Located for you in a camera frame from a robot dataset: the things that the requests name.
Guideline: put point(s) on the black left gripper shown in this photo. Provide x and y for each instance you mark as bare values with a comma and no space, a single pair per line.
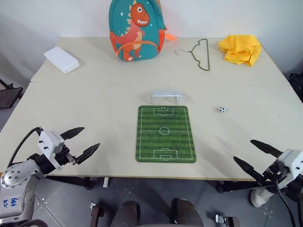
62,157

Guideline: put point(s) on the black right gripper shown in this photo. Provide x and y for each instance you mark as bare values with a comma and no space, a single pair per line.
275,173

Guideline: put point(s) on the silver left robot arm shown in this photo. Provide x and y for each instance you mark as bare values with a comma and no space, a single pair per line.
16,175

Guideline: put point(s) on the tiny soccer ball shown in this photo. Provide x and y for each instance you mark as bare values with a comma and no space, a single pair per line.
222,109

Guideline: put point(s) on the green soccer field mat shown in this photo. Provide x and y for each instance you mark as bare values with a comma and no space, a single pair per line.
165,142

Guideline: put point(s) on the black table base bar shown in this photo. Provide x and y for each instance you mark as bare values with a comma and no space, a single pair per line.
71,181
241,185

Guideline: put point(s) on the white shoe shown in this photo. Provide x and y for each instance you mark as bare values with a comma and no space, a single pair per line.
260,197

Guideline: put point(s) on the white table leg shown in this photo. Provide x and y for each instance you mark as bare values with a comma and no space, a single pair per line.
106,182

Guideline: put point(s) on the metal caster wheel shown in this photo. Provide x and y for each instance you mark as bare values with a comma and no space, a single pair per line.
226,220
96,211

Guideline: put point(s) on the dark rounded shape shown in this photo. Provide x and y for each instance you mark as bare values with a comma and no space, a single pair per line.
185,212
125,214

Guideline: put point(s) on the black metal rack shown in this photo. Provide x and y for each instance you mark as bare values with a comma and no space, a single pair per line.
9,95

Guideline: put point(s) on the white plastic lidded box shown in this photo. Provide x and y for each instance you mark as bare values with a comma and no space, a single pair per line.
62,59

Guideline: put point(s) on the small grey toy goal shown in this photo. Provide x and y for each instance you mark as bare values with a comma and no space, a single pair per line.
165,93

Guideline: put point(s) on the yellow crumpled cloth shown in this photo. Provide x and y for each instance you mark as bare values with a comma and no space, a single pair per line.
239,49

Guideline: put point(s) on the olive green clothes hanger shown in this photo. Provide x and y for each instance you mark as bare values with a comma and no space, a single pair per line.
207,56

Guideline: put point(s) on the teal dinosaur backpack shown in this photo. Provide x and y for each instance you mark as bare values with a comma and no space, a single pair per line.
137,28

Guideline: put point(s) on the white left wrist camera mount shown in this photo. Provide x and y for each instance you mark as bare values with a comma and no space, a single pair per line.
49,142

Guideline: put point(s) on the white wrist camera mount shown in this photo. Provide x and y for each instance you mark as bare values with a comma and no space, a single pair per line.
292,163
49,142

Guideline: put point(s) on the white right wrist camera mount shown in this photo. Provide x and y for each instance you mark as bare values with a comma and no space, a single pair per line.
292,163

